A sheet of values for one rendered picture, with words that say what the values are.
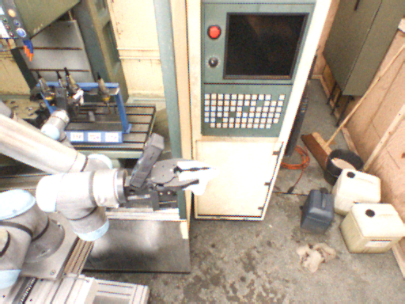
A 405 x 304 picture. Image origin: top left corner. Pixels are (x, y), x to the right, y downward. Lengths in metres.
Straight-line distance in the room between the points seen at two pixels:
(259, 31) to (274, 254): 1.65
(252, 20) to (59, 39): 1.43
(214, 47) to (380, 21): 1.94
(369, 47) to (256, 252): 2.09
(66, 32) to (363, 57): 2.52
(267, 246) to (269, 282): 0.28
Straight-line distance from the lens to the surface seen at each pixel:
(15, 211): 0.88
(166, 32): 0.78
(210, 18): 1.19
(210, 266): 2.15
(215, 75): 1.28
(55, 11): 1.75
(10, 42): 1.83
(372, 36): 2.94
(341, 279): 2.35
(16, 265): 0.85
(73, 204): 0.57
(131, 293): 1.90
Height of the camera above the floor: 1.98
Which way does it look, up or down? 45 degrees down
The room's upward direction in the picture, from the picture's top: straight up
